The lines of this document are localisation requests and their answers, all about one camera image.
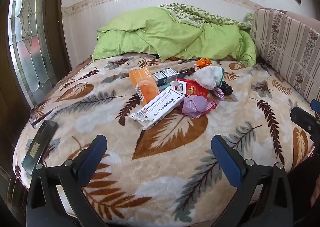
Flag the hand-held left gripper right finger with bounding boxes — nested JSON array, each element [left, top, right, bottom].
[[211, 134, 293, 227]]

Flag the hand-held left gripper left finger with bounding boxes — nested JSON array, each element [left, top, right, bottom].
[[26, 134, 108, 227]]

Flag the purple plastic bag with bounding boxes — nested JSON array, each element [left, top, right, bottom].
[[181, 94, 217, 118]]

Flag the small purple wrapper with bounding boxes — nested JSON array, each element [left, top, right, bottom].
[[212, 87, 225, 100]]

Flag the black plastic bag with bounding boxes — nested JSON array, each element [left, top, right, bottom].
[[220, 81, 233, 96]]

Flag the red cardboard box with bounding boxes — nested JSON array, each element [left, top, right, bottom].
[[175, 78, 213, 97]]

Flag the long white medicine box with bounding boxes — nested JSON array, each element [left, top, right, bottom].
[[129, 86, 185, 131]]

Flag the white plastic bag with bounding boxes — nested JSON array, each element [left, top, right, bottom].
[[194, 66, 225, 90]]

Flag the orange cardboard box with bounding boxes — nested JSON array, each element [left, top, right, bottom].
[[129, 68, 160, 106]]

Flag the orange wrapper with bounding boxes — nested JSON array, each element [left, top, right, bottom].
[[194, 57, 213, 70]]

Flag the white and blue box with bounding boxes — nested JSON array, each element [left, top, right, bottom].
[[152, 67, 178, 86]]

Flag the leaf-print plush blanket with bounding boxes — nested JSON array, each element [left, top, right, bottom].
[[12, 53, 317, 226]]

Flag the black smartphone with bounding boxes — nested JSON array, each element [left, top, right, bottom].
[[21, 120, 59, 177]]

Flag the striped floral cushion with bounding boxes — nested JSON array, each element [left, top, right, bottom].
[[250, 8, 320, 103]]

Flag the person's dark trousers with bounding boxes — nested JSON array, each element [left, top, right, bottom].
[[287, 153, 320, 227]]

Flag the pink brown cushion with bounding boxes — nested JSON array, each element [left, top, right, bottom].
[[285, 10, 320, 22]]

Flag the green quilt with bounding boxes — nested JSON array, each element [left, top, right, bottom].
[[91, 4, 258, 67]]

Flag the patterned glass door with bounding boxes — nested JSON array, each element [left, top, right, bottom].
[[7, 0, 58, 110]]

